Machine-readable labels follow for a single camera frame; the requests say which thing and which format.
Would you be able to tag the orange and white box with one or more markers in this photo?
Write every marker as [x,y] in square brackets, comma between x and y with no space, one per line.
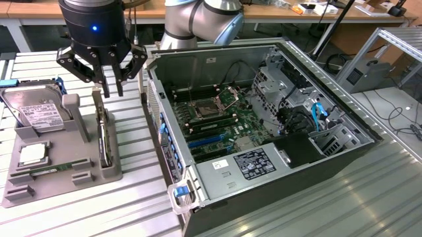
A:
[301,9]

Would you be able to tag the metal socket cover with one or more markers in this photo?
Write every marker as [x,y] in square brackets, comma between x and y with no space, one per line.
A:
[234,91]

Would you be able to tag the silver chipset heatsink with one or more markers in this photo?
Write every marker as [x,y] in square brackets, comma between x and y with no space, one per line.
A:
[246,143]

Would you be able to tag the wooden desk grey frame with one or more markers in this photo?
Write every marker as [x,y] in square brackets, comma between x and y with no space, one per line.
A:
[33,10]
[286,15]

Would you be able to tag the perforated grey disk bay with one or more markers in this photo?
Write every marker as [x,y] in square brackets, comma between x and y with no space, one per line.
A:
[333,145]

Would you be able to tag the grey power supply unit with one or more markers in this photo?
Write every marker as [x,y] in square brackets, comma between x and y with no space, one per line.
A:
[230,177]

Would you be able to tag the CPU socket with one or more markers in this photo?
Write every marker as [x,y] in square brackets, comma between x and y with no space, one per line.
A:
[208,109]

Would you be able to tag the blue case latch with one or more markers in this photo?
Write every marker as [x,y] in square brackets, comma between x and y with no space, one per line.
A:
[181,192]

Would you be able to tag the black RAM stick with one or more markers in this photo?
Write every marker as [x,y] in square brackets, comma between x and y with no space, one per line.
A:
[214,126]

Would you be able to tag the large brown cardboard box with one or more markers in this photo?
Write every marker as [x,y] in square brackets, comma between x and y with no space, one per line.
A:
[356,37]

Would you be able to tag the green RAM stick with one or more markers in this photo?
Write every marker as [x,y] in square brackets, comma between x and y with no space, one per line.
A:
[50,169]

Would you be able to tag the grey box device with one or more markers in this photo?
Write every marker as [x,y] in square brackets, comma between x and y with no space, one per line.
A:
[369,76]

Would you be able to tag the aluminium profile frame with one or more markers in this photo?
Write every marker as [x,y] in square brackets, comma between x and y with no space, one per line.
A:
[361,53]

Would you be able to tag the tall grey metal disk bay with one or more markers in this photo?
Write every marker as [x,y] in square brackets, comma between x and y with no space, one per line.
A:
[270,86]

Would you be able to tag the open black PC case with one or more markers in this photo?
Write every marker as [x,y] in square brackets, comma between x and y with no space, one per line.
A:
[331,172]

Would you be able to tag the blue expansion slot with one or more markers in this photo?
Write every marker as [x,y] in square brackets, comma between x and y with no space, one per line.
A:
[206,141]

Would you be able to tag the blue plastic disk caddy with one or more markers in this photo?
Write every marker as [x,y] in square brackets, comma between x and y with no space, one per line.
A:
[9,83]

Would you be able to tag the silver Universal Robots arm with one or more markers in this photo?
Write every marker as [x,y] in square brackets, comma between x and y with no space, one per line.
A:
[198,22]

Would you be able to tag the black stand pole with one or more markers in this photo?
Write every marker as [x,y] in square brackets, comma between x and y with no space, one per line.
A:
[333,27]

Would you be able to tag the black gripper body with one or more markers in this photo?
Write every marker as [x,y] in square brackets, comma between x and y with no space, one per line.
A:
[94,29]

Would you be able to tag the brown wooden box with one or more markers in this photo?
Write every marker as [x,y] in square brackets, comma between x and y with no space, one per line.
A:
[138,6]

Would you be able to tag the dark grey plastic bracket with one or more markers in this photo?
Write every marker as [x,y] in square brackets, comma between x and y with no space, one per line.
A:
[7,56]

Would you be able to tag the black expansion slot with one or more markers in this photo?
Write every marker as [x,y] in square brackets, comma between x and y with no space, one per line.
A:
[212,153]

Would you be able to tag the black desk device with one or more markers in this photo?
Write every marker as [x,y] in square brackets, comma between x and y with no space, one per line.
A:
[397,11]

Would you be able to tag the green graphics card black cooler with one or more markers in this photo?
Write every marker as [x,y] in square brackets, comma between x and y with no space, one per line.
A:
[103,138]

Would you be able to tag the silver hard disk white label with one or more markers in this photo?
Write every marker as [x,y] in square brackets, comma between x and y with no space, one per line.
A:
[37,108]

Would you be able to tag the green motherboard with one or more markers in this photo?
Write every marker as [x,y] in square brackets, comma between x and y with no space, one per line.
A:
[244,118]

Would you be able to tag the silver CPU chip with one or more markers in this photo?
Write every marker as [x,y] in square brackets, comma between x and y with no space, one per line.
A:
[33,153]

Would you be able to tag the grey plastic parts rack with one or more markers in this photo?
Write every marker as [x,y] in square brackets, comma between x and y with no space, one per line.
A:
[63,148]

